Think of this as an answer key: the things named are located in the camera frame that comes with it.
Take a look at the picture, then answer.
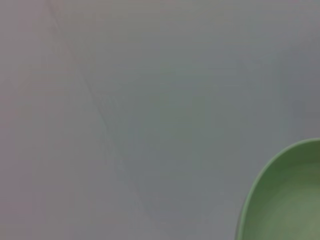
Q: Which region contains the green plastic plate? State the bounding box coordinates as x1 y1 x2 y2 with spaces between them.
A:
234 137 320 240

